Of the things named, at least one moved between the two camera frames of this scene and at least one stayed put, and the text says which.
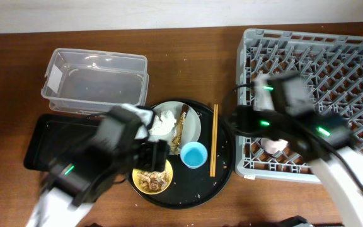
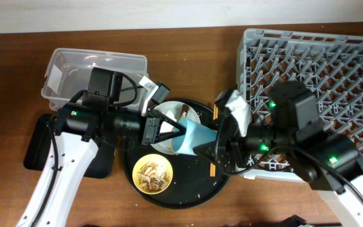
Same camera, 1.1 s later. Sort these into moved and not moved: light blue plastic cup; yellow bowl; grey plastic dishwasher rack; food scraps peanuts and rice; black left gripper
Moved: black left gripper; light blue plastic cup
Not moved: food scraps peanuts and rice; grey plastic dishwasher rack; yellow bowl
